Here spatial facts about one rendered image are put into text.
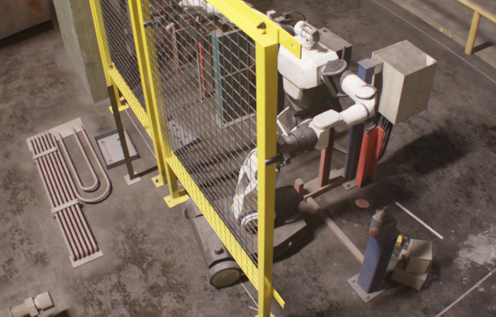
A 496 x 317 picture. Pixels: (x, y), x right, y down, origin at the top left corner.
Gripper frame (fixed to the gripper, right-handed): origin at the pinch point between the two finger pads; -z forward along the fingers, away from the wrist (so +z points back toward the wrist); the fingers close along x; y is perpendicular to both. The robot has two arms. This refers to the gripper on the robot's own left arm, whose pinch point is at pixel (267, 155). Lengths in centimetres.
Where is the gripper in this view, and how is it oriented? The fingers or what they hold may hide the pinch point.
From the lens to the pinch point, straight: 179.1
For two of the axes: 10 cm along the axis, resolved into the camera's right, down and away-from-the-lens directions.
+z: 8.6, -3.7, 3.4
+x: -5.0, -5.8, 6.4
